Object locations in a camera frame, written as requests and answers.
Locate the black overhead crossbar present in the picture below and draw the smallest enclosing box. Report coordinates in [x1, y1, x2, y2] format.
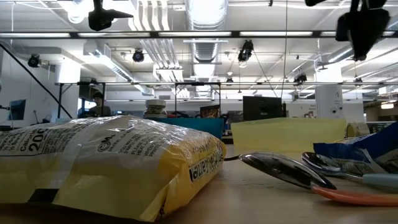
[0, 30, 398, 40]

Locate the blue-handled silver spoon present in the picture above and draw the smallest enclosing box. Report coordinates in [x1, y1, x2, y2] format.
[300, 151, 398, 189]

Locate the person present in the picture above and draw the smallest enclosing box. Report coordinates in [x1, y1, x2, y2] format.
[88, 91, 112, 118]

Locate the silver ventilation duct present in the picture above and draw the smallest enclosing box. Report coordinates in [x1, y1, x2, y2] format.
[185, 0, 229, 99]

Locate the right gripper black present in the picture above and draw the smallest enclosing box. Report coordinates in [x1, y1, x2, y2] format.
[304, 0, 391, 62]

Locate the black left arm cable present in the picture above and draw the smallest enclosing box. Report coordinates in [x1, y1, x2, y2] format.
[0, 42, 74, 119]

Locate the black background table frame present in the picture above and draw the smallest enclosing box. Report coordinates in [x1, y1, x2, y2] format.
[55, 81, 222, 119]

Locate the black computer monitor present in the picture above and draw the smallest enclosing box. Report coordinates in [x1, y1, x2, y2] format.
[243, 95, 287, 121]

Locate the black hanging overhead camera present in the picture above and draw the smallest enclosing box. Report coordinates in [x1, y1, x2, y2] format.
[237, 39, 255, 68]

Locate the teal plastic bin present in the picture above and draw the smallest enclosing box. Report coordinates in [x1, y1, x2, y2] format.
[145, 117, 225, 141]

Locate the brown sauce sachet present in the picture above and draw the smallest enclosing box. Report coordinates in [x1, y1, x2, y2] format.
[200, 104, 221, 119]

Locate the spoon with orange handle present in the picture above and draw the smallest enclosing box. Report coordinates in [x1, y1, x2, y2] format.
[223, 151, 336, 190]

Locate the yellow ramen noodle packet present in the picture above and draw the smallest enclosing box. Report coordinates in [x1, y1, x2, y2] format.
[0, 114, 228, 222]

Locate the small blue-screen monitor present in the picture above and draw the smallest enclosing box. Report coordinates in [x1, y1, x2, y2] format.
[8, 98, 27, 121]

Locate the blue yellow ramen packet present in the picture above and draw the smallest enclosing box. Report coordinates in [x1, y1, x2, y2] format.
[312, 121, 398, 175]

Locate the yellow plastic bin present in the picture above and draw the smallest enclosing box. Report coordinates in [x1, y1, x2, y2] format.
[231, 117, 347, 154]

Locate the white-lidded herb spice jar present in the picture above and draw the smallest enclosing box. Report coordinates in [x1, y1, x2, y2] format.
[144, 99, 168, 119]

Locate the coral-handled silver spoon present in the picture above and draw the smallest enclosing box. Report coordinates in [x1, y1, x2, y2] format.
[310, 185, 398, 207]

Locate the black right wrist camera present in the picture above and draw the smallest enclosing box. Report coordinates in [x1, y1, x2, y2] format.
[335, 14, 351, 42]

